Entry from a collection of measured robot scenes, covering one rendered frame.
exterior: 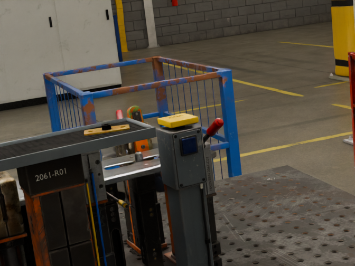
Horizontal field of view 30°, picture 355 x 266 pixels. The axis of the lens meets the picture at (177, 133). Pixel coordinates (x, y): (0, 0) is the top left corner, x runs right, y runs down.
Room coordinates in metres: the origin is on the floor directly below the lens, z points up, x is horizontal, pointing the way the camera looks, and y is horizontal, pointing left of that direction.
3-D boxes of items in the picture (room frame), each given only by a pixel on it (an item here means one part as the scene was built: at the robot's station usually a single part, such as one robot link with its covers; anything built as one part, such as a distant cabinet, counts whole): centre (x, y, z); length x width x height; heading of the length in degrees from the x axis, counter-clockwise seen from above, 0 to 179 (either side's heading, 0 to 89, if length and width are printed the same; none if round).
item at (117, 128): (1.20, 0.13, 1.17); 0.08 x 0.04 x 0.01; 95
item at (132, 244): (1.76, 0.13, 0.88); 0.15 x 0.11 x 0.36; 25
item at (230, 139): (3.84, 0.25, 0.47); 1.20 x 0.80 x 0.95; 19
